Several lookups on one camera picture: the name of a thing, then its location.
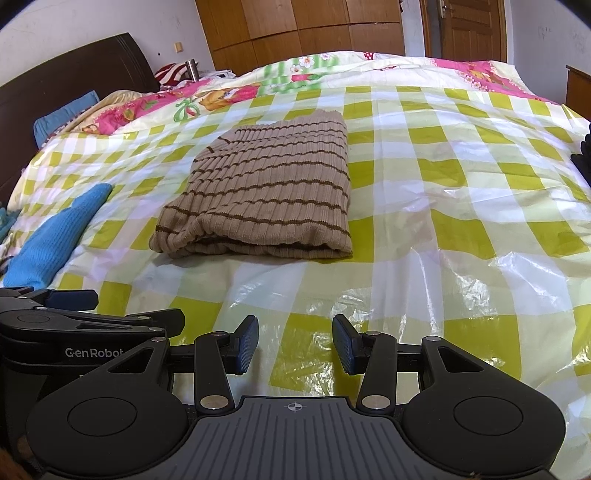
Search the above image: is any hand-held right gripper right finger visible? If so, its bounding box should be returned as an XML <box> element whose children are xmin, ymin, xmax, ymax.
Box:
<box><xmin>332</xmin><ymin>314</ymin><xmax>488</xmax><ymax>412</ymax></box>

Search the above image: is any dark wooden headboard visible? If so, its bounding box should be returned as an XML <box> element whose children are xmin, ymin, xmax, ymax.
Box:
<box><xmin>0</xmin><ymin>32</ymin><xmax>160</xmax><ymax>204</ymax></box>

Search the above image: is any teal cloth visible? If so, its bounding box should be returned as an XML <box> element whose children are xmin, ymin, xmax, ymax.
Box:
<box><xmin>0</xmin><ymin>207</ymin><xmax>21</xmax><ymax>243</ymax></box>

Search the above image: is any wooden wardrobe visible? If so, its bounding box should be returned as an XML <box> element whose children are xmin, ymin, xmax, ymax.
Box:
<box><xmin>194</xmin><ymin>0</ymin><xmax>407</xmax><ymax>77</ymax></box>

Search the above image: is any brown striped beige sweater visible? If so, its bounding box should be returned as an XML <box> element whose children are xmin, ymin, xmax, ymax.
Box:
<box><xmin>148</xmin><ymin>110</ymin><xmax>354</xmax><ymax>260</ymax></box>

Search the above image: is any red white striped cloth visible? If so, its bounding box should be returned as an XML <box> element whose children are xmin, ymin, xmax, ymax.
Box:
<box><xmin>154</xmin><ymin>62</ymin><xmax>190</xmax><ymax>88</ymax></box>

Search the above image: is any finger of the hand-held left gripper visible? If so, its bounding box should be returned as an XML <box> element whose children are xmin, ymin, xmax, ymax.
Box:
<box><xmin>0</xmin><ymin>307</ymin><xmax>185</xmax><ymax>334</ymax></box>
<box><xmin>0</xmin><ymin>286</ymin><xmax>99</xmax><ymax>311</ymax></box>

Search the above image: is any green checked bed sheet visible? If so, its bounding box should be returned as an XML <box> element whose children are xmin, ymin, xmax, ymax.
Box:
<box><xmin>0</xmin><ymin>83</ymin><xmax>591</xmax><ymax>455</ymax></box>

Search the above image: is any wooden door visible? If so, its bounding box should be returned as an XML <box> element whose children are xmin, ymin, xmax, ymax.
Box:
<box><xmin>419</xmin><ymin>0</ymin><xmax>509</xmax><ymax>63</ymax></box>

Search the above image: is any pink floral quilt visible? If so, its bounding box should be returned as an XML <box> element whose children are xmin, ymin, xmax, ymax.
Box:
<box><xmin>41</xmin><ymin>48</ymin><xmax>566</xmax><ymax>139</ymax></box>

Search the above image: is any cream blanket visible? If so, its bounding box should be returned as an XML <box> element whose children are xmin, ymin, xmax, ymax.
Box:
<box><xmin>62</xmin><ymin>90</ymin><xmax>148</xmax><ymax>134</ymax></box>

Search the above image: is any black garment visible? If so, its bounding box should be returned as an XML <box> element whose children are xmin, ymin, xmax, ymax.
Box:
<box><xmin>571</xmin><ymin>120</ymin><xmax>591</xmax><ymax>186</ymax></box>

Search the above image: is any blue pillow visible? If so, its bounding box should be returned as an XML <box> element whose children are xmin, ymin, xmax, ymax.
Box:
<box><xmin>33</xmin><ymin>90</ymin><xmax>100</xmax><ymax>148</ymax></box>

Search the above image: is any blue knitted garment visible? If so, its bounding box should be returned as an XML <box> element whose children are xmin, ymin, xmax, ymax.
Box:
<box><xmin>0</xmin><ymin>183</ymin><xmax>114</xmax><ymax>288</ymax></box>

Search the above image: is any wooden bedside cabinet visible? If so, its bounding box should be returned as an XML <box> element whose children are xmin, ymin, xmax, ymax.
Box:
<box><xmin>566</xmin><ymin>65</ymin><xmax>591</xmax><ymax>109</ymax></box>

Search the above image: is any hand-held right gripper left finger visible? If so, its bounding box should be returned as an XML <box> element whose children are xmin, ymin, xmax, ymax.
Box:
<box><xmin>106</xmin><ymin>315</ymin><xmax>260</xmax><ymax>412</ymax></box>

